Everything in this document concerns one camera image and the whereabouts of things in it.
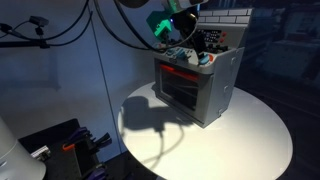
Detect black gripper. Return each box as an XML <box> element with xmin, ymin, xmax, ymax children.
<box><xmin>173</xmin><ymin>9</ymin><xmax>209</xmax><ymax>58</ymax></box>

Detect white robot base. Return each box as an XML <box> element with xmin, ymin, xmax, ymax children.
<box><xmin>0</xmin><ymin>116</ymin><xmax>47</xmax><ymax>180</ymax></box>

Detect toy oven door with window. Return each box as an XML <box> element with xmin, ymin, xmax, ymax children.
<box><xmin>153</xmin><ymin>59</ymin><xmax>214</xmax><ymax>125</ymax></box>

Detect grey toy oven stove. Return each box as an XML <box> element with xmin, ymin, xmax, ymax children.
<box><xmin>152</xmin><ymin>8</ymin><xmax>254</xmax><ymax>130</ymax></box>

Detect black tool rack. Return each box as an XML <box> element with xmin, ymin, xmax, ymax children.
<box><xmin>18</xmin><ymin>118</ymin><xmax>116</xmax><ymax>180</ymax></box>

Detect white terminal block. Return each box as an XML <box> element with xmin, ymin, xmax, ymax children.
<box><xmin>30</xmin><ymin>145</ymin><xmax>52</xmax><ymax>161</ymax></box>

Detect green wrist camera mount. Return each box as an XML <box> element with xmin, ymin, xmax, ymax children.
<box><xmin>145</xmin><ymin>8</ymin><xmax>175</xmax><ymax>43</ymax></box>

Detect black handled pliers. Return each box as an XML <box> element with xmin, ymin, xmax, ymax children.
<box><xmin>91</xmin><ymin>132</ymin><xmax>113</xmax><ymax>148</ymax></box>

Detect purple handled pliers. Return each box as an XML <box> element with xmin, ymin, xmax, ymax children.
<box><xmin>82</xmin><ymin>162</ymin><xmax>108</xmax><ymax>180</ymax></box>
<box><xmin>67</xmin><ymin>126</ymin><xmax>93</xmax><ymax>145</ymax></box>

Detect small black external camera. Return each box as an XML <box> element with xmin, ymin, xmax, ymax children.
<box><xmin>28</xmin><ymin>15</ymin><xmax>50</xmax><ymax>28</ymax></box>

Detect orange handled tool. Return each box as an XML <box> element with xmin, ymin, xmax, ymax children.
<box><xmin>61</xmin><ymin>142</ymin><xmax>76</xmax><ymax>152</ymax></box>

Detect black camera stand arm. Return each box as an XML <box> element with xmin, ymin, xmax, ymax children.
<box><xmin>0</xmin><ymin>22</ymin><xmax>52</xmax><ymax>50</ymax></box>

